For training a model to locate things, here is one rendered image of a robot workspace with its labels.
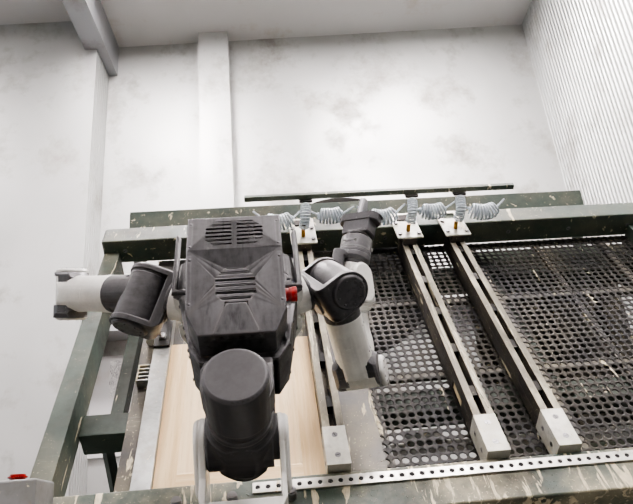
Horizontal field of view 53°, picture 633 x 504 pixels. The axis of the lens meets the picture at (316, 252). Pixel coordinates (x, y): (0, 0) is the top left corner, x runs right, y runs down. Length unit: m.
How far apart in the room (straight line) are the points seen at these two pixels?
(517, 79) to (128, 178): 4.02
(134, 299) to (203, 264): 0.23
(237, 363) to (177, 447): 0.74
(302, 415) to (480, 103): 5.26
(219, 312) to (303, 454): 0.62
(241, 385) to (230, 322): 0.20
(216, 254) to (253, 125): 5.09
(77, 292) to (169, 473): 0.52
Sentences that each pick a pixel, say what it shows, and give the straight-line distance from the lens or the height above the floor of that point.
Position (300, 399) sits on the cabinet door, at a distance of 1.87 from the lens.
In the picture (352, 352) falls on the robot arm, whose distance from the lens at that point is 1.52.
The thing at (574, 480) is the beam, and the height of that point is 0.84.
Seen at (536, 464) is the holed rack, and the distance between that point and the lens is 1.76.
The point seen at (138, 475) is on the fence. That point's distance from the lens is 1.73.
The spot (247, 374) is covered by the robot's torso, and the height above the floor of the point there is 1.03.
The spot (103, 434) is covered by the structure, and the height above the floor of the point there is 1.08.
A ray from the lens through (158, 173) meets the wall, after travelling 6.21.
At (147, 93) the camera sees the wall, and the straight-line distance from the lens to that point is 6.75.
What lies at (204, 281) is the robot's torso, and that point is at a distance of 1.27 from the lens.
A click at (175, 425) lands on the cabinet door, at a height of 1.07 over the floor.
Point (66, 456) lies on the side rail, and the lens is 1.87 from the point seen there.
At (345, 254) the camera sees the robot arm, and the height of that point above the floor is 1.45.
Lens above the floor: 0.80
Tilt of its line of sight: 23 degrees up
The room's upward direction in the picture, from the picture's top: 5 degrees counter-clockwise
